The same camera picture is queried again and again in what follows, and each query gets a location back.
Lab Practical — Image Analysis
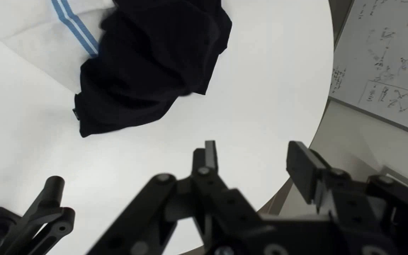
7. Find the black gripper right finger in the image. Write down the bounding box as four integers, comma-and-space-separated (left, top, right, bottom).
286, 140, 327, 204

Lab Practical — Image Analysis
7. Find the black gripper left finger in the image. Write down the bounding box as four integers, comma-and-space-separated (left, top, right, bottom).
191, 140, 218, 181

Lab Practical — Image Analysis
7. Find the black shirt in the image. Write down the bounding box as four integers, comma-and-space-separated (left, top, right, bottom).
75, 0, 232, 138

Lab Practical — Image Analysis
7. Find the leaning whiteboard on floor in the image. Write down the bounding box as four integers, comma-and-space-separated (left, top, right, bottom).
330, 0, 408, 132

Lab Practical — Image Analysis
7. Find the white cloth with blue stripes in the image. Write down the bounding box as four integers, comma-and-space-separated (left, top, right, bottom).
0, 0, 115, 92

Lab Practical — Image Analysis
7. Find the black stand bracket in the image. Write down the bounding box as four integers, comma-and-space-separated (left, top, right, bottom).
0, 176, 75, 255

